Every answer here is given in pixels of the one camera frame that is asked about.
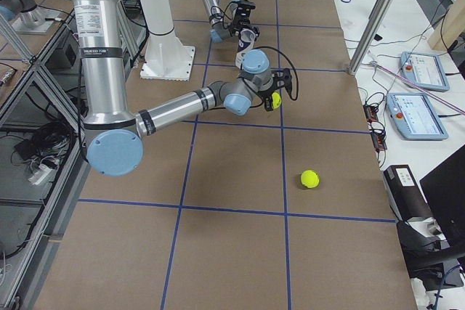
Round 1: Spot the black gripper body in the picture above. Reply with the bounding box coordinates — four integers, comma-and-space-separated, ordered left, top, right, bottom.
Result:
259, 86, 276, 103
228, 11, 253, 35

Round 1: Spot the yellow tennis ball with lettering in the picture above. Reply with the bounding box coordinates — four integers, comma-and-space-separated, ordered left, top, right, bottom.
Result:
271, 91, 282, 110

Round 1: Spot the white blue tennis ball can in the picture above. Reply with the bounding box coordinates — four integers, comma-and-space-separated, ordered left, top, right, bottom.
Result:
235, 29, 256, 68

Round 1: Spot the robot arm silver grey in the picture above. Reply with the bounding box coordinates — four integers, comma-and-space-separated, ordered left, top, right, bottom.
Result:
202, 0, 259, 44
71, 0, 278, 176

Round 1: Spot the reacher grabber stick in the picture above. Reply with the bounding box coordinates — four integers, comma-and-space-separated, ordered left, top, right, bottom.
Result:
369, 60, 465, 115

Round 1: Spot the small orange black circuit device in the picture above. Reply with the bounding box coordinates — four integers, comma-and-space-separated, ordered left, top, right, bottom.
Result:
363, 104, 387, 152

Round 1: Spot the lower teach pendant tablet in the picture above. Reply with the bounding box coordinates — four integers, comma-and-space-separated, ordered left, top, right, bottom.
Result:
386, 93, 448, 141

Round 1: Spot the teach pendant tablet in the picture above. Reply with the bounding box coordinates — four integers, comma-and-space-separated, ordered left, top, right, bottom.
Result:
400, 52, 450, 91
386, 93, 448, 141

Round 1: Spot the upper teach pendant tablet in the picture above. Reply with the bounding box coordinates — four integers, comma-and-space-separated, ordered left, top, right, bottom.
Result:
400, 52, 450, 91

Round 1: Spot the black box with white label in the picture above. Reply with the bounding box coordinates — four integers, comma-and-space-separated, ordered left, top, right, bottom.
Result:
383, 164, 432, 222

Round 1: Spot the black computer monitor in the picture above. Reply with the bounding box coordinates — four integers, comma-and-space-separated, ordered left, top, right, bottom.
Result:
420, 146, 465, 245

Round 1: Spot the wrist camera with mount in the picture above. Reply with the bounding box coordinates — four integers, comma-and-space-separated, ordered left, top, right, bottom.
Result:
235, 0, 256, 17
271, 68, 293, 96

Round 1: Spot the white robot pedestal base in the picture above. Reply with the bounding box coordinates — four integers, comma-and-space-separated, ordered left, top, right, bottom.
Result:
140, 0, 195, 81

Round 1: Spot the aluminium frame post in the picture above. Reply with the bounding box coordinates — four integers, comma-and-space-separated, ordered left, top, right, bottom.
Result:
347, 0, 393, 76

